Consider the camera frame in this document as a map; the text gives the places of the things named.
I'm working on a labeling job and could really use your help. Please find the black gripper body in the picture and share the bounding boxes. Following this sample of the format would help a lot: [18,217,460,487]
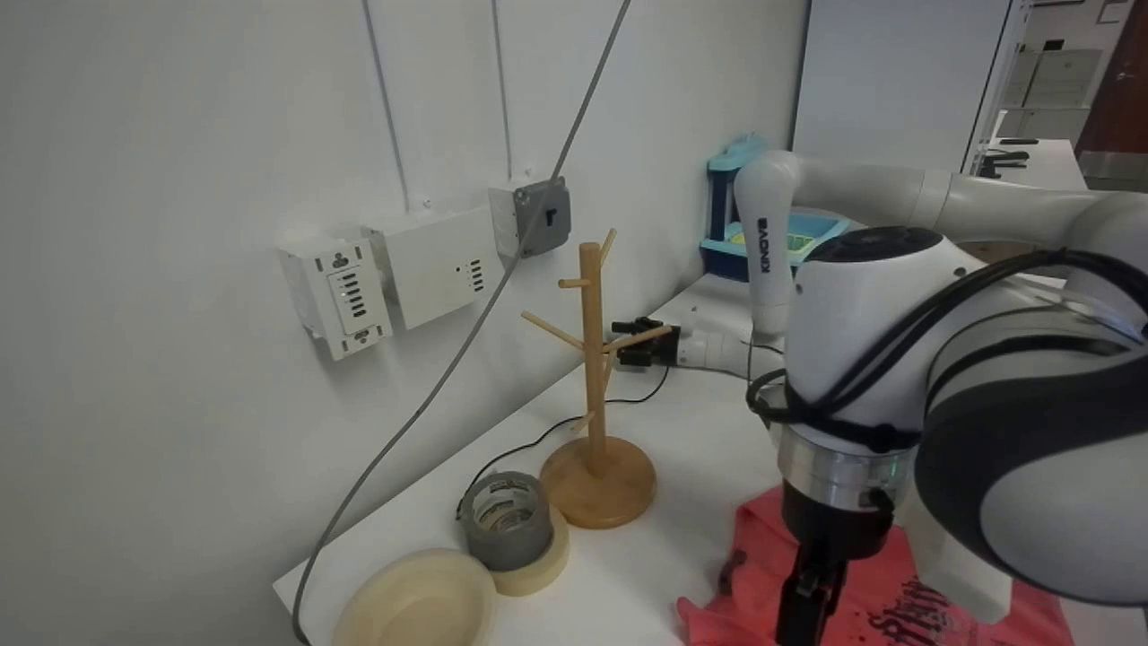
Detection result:
[778,480,896,576]

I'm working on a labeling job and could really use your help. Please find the orange printed sweater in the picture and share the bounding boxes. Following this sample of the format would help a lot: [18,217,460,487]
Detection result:
[676,493,1079,646]

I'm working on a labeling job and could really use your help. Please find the wooden mug tree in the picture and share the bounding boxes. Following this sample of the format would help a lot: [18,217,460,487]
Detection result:
[520,227,661,534]

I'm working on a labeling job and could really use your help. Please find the cream tape roll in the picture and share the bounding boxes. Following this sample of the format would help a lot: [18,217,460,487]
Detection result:
[487,512,575,601]

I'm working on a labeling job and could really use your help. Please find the yellow green grid item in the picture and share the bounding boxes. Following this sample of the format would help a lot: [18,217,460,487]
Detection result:
[787,224,837,263]

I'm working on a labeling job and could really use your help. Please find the light blue plastic tray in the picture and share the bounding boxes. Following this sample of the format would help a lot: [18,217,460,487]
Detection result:
[695,207,855,288]

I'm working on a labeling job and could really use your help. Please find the grey tape roll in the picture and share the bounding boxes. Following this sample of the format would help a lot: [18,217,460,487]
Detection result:
[452,470,556,576]

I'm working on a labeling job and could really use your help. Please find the blue plastic stand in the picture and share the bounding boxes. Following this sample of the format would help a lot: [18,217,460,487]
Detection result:
[702,132,772,249]

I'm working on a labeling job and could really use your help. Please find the cream plastic bowl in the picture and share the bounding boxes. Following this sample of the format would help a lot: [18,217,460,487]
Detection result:
[332,547,497,646]

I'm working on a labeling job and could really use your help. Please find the small black gadget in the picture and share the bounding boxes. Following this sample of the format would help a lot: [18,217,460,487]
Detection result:
[973,148,1034,183]

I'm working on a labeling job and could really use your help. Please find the white desk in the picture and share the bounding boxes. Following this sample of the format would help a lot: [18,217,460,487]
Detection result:
[966,108,1089,193]

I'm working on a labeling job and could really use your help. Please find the grey junction box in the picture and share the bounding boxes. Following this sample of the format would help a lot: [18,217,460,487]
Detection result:
[483,171,575,263]

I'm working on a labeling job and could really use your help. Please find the brown wooden door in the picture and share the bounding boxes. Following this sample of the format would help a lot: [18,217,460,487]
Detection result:
[1074,0,1148,158]

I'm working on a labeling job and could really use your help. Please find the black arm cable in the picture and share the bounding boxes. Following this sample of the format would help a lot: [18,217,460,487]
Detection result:
[745,244,1148,457]

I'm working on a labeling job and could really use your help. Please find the black cable connector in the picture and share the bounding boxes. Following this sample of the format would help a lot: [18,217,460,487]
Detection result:
[609,317,686,375]

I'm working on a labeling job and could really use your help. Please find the thin black cable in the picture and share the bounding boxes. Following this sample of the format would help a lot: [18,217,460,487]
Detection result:
[468,354,676,487]

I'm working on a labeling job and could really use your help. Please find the plain white wall box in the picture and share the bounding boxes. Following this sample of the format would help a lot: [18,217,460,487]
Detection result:
[363,205,505,334]

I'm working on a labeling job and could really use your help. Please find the grey wall cable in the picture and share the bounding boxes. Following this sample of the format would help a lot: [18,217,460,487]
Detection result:
[288,0,634,646]

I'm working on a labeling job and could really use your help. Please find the white wall socket with ports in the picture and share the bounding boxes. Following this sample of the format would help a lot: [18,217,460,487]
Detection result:
[276,229,395,366]

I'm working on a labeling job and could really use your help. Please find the white wall conduit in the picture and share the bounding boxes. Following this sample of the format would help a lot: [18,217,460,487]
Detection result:
[355,0,415,217]

